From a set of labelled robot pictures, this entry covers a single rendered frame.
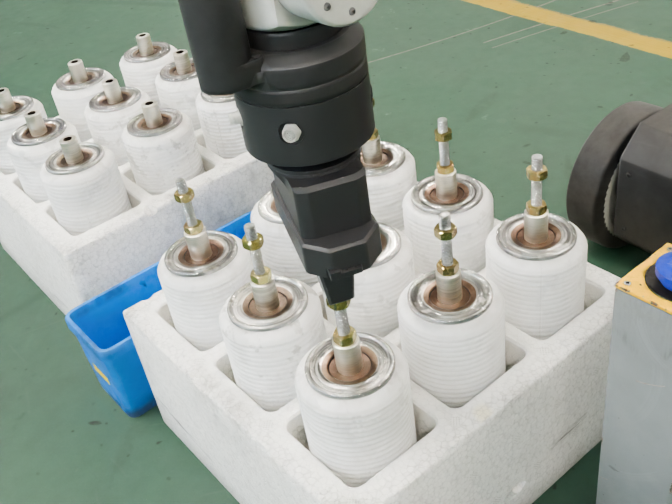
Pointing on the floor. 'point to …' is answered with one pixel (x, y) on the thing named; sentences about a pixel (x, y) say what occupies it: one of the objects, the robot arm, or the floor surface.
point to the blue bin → (79, 317)
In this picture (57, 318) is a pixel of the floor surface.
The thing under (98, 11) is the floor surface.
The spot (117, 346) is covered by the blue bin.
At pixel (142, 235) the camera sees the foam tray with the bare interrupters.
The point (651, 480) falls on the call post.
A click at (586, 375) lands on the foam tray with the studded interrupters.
